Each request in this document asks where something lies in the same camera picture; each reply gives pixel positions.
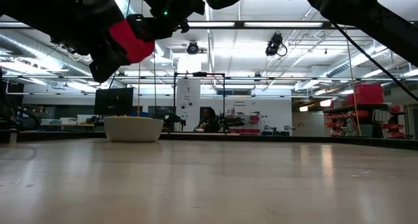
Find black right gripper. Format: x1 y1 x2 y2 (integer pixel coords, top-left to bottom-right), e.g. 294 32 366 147
126 0 207 42

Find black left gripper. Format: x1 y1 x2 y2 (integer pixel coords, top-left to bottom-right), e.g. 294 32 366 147
48 0 132 84

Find red plastic bowl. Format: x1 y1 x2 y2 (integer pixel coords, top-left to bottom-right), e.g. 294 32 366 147
108 19 156 65

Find dark shelf with red bins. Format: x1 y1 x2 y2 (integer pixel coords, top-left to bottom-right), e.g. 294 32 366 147
322 103 408 139

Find black computer monitor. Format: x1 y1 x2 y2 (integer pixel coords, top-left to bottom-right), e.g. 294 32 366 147
94 87 134 116

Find white plastic bowl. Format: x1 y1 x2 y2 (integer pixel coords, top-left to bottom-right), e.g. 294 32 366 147
103 116 165 143

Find person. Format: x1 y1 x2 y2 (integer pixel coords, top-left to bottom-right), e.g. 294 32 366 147
195 106 222 134

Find white rack with red bins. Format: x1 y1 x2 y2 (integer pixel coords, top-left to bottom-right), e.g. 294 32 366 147
224 112 263 135

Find yellow pole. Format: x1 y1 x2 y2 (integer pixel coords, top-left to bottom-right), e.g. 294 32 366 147
345 24 362 137

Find stacked red storage bins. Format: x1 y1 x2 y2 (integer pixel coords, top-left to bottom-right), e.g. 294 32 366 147
347 84 385 106

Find round black ceiling camera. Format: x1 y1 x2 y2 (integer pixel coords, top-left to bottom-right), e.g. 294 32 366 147
186 40 201 56

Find black metal frame stand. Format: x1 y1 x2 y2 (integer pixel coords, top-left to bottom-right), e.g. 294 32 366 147
172 71 227 134

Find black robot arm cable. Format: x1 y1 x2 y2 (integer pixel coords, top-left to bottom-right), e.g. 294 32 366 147
329 21 418 103

